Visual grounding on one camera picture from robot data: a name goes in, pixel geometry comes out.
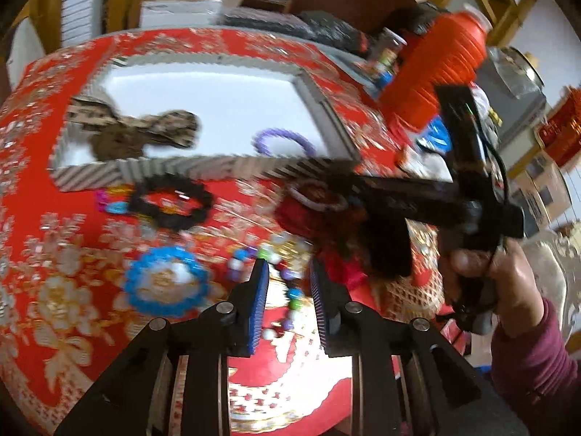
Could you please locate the blue plastic packet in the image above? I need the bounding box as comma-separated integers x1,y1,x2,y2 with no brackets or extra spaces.
417,117,451,152

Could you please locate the black wrapped flat package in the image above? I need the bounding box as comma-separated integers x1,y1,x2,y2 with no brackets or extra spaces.
224,6,315,33

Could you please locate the brown scrunchie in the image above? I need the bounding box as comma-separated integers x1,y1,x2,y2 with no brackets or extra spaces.
91,124,148,163

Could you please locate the white cardboard box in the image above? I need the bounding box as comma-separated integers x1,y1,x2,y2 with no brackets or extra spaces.
137,0,224,29

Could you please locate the colourful star bead bracelet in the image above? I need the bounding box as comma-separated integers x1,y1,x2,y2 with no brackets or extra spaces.
95,187,133,215

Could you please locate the silver hair tie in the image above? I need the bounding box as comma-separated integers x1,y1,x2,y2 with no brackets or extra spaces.
287,181,349,213

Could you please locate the orange thermos bottle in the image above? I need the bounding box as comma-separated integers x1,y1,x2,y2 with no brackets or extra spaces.
378,8,494,133

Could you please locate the white ribbed panel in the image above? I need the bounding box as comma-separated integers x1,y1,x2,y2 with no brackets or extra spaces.
60,0,103,49

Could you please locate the purple bead bracelet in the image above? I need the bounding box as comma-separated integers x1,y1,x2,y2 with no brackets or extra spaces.
252,127,317,158

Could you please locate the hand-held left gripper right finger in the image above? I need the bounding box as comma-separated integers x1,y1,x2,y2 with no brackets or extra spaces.
309,257,528,436

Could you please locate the striped cardboard tray box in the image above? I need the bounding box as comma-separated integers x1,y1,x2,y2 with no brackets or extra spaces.
48,51,362,192

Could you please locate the white multicoloured bead bracelet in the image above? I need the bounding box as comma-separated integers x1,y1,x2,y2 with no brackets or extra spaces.
226,231,315,342

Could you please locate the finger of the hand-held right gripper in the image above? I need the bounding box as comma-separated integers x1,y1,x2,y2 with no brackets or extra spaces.
324,162,460,201
349,197,477,280

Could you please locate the glass jar with lid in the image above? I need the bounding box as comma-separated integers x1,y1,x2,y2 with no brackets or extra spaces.
369,26,408,88

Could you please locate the black scrunchie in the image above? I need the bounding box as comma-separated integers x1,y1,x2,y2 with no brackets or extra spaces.
128,174,215,231

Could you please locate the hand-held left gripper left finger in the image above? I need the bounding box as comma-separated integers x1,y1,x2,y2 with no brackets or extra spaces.
54,258,271,436

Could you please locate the leopard print hair bow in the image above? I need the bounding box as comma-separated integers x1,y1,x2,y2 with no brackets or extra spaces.
67,97,201,155

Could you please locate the person's right hand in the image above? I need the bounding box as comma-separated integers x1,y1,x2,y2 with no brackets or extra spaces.
442,236,545,328

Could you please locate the grey pot with glass lid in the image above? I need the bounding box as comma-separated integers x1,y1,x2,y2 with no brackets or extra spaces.
476,47,546,142

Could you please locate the red hanging decoration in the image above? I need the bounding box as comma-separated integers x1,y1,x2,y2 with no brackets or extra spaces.
537,99,581,167

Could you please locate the red hair bow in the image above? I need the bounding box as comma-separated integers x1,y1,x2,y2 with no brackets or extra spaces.
276,181,366,284

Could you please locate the red floral tablecloth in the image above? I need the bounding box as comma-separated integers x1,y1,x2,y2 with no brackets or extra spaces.
0,27,457,436

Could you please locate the blue bead bracelet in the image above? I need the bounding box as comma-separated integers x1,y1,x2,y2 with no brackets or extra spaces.
124,246,212,319

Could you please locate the black plastic bag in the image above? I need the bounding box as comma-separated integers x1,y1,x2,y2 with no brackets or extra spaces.
298,9,365,54

